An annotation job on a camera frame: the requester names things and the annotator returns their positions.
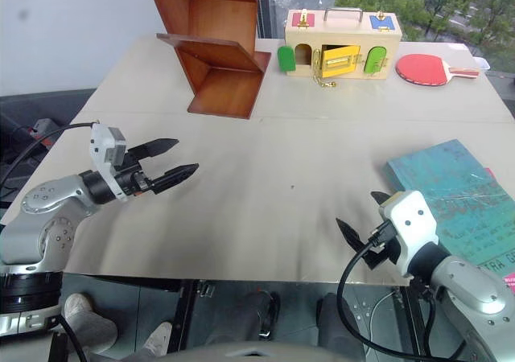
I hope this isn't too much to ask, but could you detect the black table leg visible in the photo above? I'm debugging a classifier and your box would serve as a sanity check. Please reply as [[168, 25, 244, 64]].
[[171, 279, 196, 341]]

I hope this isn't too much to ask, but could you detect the black equipment with cables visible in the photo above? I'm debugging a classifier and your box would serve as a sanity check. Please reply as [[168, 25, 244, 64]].
[[0, 112, 70, 210]]

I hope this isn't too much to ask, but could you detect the red table tennis paddle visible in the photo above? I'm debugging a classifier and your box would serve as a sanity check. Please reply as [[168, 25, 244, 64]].
[[394, 53, 481, 87]]

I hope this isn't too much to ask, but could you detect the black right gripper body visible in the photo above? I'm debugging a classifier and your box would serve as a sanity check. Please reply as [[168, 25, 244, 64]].
[[363, 220, 402, 271]]

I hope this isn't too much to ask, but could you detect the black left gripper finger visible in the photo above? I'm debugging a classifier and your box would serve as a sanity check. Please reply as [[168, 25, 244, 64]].
[[150, 162, 200, 195], [127, 138, 179, 160]]

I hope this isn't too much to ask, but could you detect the brown wooden shelf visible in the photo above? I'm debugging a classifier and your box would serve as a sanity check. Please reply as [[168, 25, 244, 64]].
[[143, 0, 273, 121]]

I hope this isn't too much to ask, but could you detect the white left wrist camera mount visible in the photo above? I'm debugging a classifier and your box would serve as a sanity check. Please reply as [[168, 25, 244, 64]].
[[89, 122, 129, 199]]

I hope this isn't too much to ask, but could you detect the wooden lock box toy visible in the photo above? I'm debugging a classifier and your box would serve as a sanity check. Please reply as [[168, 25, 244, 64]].
[[277, 7, 402, 81]]

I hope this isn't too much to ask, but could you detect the clear plastic bag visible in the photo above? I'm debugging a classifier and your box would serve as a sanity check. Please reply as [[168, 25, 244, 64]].
[[270, 0, 337, 39]]

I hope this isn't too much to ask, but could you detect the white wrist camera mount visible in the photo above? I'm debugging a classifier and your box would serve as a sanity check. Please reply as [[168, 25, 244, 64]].
[[89, 122, 129, 199], [379, 190, 439, 279]]

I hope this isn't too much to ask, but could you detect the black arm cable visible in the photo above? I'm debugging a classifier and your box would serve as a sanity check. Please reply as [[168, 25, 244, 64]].
[[0, 121, 97, 194], [336, 220, 468, 359]]

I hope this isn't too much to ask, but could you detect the green arched wooden door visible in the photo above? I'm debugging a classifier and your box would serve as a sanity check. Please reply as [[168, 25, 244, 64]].
[[277, 45, 297, 74], [363, 45, 389, 75]]

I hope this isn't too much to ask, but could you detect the grey shoe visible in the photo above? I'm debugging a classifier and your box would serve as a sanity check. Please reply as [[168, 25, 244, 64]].
[[63, 292, 118, 356], [142, 321, 175, 358]]

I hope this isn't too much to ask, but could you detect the gold chain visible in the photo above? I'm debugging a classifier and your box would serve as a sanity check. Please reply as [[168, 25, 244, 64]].
[[311, 47, 337, 90]]

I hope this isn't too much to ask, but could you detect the yellow wooden door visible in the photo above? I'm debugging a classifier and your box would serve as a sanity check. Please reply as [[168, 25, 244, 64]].
[[319, 44, 361, 79]]

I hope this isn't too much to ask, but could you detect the teal book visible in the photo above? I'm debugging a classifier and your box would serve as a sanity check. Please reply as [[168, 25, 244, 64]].
[[381, 138, 515, 267]]

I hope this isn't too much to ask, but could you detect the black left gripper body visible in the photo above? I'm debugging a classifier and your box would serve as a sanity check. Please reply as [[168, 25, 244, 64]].
[[115, 147, 156, 197]]

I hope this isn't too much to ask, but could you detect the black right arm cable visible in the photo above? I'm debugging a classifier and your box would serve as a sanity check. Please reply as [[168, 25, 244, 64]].
[[336, 220, 468, 359]]

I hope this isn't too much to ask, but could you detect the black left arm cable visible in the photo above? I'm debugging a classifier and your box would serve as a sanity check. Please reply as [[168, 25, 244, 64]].
[[0, 121, 97, 194]]

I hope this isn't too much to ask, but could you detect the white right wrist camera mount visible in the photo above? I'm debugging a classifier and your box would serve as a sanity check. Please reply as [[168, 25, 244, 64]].
[[379, 190, 439, 279]]

